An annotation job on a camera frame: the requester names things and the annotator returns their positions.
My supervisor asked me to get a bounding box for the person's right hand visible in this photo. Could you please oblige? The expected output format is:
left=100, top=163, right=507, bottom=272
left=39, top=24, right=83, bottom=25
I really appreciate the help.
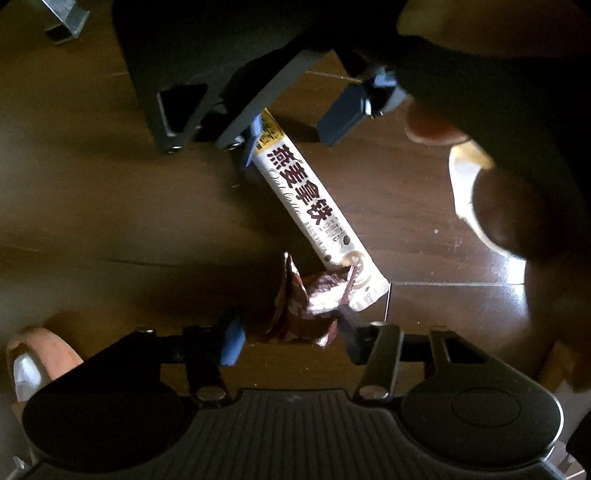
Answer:
left=397, top=0, right=591, bottom=264

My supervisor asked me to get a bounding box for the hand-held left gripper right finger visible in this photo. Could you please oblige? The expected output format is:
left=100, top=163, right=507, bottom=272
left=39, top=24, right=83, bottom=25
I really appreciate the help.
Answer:
left=337, top=307, right=499, bottom=404

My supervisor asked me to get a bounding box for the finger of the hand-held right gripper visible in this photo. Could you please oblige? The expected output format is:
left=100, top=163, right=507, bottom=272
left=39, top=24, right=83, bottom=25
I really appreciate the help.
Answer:
left=154, top=50, right=324, bottom=171
left=316, top=65, right=409, bottom=147

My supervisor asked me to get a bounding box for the pink slipper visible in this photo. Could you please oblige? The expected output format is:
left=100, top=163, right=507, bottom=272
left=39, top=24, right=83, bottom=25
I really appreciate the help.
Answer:
left=6, top=325, right=86, bottom=416

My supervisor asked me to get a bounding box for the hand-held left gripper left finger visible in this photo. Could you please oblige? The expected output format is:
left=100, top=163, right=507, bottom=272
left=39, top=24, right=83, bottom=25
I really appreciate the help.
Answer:
left=99, top=314, right=247, bottom=407

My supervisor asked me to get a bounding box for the white yellow stick packet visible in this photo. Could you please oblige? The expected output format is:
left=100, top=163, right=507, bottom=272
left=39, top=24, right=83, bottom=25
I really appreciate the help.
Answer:
left=247, top=108, right=387, bottom=311

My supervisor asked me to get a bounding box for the brown foil wrapper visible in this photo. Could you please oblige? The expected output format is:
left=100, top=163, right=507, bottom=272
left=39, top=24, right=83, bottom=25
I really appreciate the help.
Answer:
left=264, top=251, right=365, bottom=348

